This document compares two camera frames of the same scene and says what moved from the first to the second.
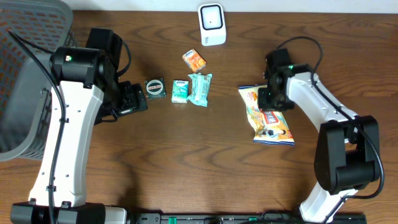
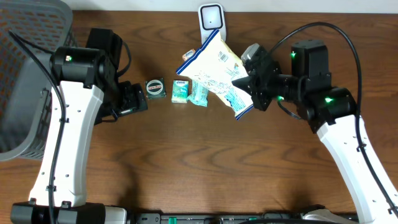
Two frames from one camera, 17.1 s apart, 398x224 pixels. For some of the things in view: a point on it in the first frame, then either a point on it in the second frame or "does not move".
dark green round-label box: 155,88 does not move
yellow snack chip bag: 270,127 → 216,65
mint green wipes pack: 200,88 does not move
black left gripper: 132,103 does not move
